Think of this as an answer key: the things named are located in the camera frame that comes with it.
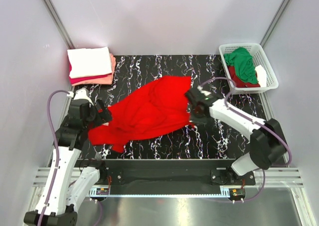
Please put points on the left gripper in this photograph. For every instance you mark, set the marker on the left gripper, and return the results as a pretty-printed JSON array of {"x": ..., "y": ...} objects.
[{"x": 104, "y": 116}]

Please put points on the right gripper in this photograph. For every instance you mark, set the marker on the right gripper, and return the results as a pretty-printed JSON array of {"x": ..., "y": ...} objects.
[{"x": 194, "y": 106}]

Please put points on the bright red t-shirt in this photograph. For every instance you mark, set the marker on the bright red t-shirt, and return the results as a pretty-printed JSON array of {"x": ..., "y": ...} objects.
[{"x": 153, "y": 110}]

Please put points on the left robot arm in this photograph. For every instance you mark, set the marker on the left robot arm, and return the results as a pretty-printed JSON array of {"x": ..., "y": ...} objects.
[{"x": 61, "y": 199}]

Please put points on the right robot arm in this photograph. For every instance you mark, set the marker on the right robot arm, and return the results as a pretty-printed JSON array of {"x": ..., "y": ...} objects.
[{"x": 266, "y": 139}]

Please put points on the black marble pattern mat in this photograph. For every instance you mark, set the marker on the black marble pattern mat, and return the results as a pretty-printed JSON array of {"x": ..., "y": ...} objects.
[{"x": 206, "y": 141}]

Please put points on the magenta folded t-shirt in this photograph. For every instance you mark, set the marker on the magenta folded t-shirt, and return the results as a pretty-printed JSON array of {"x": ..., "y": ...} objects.
[{"x": 86, "y": 80}]

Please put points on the dark red t-shirt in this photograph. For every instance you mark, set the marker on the dark red t-shirt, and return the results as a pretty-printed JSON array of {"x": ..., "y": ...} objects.
[{"x": 239, "y": 83}]

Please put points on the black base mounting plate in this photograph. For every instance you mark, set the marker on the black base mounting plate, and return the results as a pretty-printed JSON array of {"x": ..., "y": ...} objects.
[{"x": 214, "y": 171}]

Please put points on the green t-shirt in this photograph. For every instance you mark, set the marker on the green t-shirt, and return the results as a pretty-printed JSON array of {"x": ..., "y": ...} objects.
[{"x": 242, "y": 61}]

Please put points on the white plastic basket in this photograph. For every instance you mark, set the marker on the white plastic basket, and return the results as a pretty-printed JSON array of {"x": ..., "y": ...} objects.
[{"x": 259, "y": 58}]

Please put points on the white cloth in basket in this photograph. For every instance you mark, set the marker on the white cloth in basket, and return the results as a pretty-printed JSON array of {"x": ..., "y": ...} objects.
[{"x": 261, "y": 76}]

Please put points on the left small circuit board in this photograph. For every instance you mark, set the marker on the left small circuit board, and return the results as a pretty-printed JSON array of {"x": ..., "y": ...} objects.
[{"x": 102, "y": 191}]

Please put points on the small circuit board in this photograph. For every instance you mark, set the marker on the small circuit board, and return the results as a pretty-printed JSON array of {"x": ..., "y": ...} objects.
[
  {"x": 102, "y": 191},
  {"x": 238, "y": 192}
]

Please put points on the right small circuit board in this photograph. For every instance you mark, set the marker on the right small circuit board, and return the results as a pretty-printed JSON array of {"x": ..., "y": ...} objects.
[{"x": 238, "y": 192}]

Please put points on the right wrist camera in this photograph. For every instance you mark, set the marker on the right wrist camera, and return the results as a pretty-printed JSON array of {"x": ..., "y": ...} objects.
[{"x": 204, "y": 92}]

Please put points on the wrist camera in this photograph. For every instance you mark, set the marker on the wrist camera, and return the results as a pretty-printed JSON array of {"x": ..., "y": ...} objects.
[
  {"x": 204, "y": 92},
  {"x": 82, "y": 93}
]

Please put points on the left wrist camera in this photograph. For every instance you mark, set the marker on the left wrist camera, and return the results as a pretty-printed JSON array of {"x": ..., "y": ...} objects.
[{"x": 82, "y": 93}]

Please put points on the aluminium frame rail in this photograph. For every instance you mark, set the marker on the aluminium frame rail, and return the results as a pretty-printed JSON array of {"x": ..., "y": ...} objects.
[{"x": 275, "y": 177}]

